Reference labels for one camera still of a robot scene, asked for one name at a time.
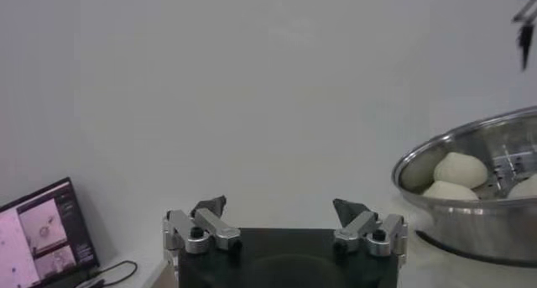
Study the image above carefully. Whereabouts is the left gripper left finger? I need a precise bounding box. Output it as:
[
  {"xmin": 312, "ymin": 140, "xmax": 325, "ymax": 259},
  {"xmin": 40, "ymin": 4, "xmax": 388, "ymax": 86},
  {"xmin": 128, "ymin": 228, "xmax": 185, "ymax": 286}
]
[{"xmin": 162, "ymin": 195, "xmax": 242, "ymax": 255}]

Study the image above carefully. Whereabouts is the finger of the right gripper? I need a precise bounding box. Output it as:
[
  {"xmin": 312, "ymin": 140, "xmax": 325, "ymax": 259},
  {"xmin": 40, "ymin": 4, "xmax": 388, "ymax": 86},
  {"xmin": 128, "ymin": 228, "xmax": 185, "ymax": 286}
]
[{"xmin": 511, "ymin": 0, "xmax": 537, "ymax": 72}]

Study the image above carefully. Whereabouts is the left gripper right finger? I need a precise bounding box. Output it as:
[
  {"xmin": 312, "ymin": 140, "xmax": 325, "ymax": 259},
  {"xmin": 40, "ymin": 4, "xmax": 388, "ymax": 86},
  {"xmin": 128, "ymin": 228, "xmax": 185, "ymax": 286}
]
[{"xmin": 332, "ymin": 197, "xmax": 409, "ymax": 258}]

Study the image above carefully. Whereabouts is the white steamed baozi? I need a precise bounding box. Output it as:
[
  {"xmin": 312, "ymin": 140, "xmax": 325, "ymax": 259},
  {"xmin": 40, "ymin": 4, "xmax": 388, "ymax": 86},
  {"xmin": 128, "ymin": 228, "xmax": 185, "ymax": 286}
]
[
  {"xmin": 422, "ymin": 180, "xmax": 480, "ymax": 202},
  {"xmin": 506, "ymin": 174, "xmax": 537, "ymax": 201},
  {"xmin": 433, "ymin": 151, "xmax": 490, "ymax": 190}
]

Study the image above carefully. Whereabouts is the stainless steel steamer basket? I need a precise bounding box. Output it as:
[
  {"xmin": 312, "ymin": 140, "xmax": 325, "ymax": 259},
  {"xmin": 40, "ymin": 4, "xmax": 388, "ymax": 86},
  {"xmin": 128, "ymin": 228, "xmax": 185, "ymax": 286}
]
[{"xmin": 391, "ymin": 106, "xmax": 537, "ymax": 268}]

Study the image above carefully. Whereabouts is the laptop screen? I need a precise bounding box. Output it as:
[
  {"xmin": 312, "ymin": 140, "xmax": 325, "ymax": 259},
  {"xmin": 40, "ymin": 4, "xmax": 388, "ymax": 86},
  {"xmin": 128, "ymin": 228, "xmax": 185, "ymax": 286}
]
[{"xmin": 0, "ymin": 176, "xmax": 101, "ymax": 288}]

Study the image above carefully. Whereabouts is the thin black looped cable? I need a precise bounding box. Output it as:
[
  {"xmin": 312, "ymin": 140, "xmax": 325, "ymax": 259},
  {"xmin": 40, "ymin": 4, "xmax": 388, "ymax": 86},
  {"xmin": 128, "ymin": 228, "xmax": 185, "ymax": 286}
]
[{"xmin": 83, "ymin": 259, "xmax": 138, "ymax": 288}]

